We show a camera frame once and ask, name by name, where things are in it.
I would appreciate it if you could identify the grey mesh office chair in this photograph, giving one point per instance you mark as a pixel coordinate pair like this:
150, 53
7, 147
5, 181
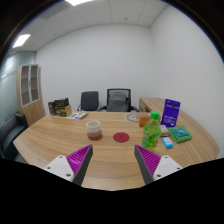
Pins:
118, 100

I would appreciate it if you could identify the purple pouch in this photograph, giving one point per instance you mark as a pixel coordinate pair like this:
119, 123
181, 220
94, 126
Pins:
171, 113

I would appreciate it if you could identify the small blue white box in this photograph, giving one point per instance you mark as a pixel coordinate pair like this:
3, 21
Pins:
167, 142

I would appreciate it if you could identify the round grey disc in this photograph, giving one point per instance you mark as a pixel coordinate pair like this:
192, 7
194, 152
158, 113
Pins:
131, 117

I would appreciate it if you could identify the black armchair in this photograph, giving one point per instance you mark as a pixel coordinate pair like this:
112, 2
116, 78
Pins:
10, 133

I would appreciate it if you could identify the green packet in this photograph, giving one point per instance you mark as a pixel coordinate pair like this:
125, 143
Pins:
180, 134

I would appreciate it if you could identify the round red coaster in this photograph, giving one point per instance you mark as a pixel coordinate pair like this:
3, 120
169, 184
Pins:
121, 137

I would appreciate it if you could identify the green drink bottle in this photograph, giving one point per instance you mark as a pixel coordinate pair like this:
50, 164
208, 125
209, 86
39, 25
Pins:
151, 133

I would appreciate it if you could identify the dark box stack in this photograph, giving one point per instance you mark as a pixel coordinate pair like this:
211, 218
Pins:
60, 106

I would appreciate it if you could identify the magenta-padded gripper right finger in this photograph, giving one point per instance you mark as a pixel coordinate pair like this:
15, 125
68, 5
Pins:
166, 165

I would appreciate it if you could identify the brown snack packet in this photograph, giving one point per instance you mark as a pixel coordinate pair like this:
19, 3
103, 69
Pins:
164, 130

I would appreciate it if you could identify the black office chair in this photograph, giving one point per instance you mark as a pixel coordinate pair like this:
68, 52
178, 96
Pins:
89, 100

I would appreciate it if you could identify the orange cardboard box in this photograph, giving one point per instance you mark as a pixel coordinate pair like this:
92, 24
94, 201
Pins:
143, 120

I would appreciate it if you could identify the printed leaflet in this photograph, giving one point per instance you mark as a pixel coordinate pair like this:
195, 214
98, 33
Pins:
76, 115

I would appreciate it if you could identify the white and brown cup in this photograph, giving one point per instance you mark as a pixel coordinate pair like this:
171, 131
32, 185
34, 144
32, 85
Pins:
94, 130

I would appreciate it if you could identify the wooden cabinet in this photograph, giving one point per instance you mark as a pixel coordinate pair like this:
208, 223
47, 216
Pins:
31, 100

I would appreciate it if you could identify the rectangular ceiling light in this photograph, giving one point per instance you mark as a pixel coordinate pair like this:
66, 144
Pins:
78, 2
21, 40

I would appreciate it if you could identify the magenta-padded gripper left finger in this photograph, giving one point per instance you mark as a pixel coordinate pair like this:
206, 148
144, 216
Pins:
61, 165

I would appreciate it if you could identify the wooden side desk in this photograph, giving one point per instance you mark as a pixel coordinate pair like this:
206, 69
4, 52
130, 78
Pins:
151, 104

